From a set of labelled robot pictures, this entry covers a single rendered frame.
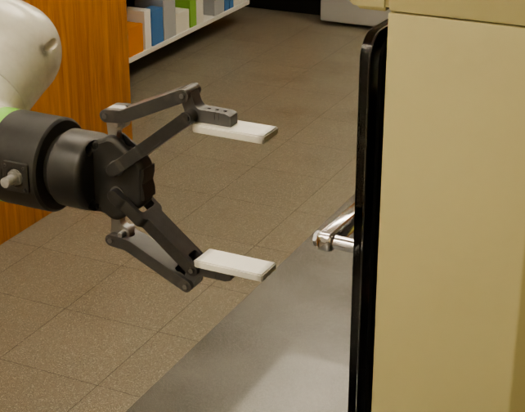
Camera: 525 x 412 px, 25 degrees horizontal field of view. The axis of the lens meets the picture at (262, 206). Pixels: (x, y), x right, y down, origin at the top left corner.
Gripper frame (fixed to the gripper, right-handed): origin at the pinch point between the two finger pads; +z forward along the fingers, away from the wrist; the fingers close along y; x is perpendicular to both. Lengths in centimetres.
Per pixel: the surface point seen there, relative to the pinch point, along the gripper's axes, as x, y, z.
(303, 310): 27.2, -25.4, -6.8
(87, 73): 239, -76, -179
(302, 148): 306, -117, -128
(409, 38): -10.9, 19.7, 16.8
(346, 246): -5.9, 0.5, 10.9
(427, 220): -10.7, 6.3, 19.0
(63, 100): 224, -82, -179
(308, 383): 12.5, -25.5, 0.2
